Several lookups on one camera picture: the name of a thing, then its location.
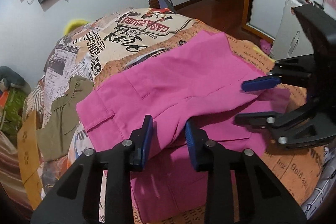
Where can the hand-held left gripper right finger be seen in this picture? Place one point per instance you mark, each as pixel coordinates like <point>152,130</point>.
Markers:
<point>189,140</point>

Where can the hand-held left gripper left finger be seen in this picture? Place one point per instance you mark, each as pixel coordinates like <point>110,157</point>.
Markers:
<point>148,138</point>

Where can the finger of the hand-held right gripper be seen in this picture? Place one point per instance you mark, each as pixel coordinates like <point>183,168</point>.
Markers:
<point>253,119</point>
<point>258,83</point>

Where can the pink pants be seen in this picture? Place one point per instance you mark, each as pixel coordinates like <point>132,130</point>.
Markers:
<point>170,69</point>

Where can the pink slipper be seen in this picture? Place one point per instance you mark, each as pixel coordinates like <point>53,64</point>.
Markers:
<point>265,46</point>

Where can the white appliance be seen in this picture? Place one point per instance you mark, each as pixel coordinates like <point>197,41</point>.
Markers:
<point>288,29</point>

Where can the olive green garment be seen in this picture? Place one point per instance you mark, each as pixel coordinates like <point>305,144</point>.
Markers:
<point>63,119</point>

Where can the printed newspaper-pattern blanket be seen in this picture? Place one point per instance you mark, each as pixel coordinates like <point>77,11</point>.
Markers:
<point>131,29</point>

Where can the orange paw-print box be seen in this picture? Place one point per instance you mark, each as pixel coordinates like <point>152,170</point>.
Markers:
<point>27,155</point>

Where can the yellow foam tube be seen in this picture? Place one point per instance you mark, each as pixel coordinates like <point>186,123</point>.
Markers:
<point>74,26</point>

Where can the green patterned bag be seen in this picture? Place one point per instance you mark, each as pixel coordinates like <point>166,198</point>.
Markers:
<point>10,111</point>

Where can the grey plush toy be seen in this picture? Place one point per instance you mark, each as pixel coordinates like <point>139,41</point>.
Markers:
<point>13,78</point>

